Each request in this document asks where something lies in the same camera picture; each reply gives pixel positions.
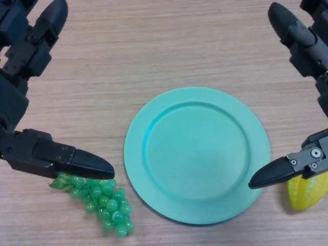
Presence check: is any round green plate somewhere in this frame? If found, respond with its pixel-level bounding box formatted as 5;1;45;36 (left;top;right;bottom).
124;86;272;226

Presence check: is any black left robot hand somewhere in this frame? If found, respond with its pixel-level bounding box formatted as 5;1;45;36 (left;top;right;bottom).
0;0;115;180

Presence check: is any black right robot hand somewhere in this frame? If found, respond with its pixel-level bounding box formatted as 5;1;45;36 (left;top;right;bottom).
248;0;328;190

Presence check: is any green grapes bunch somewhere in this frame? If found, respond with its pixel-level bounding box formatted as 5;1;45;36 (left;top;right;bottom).
48;172;135;238

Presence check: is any yellow starfruit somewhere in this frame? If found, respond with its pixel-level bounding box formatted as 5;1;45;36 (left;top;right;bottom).
286;171;328;212

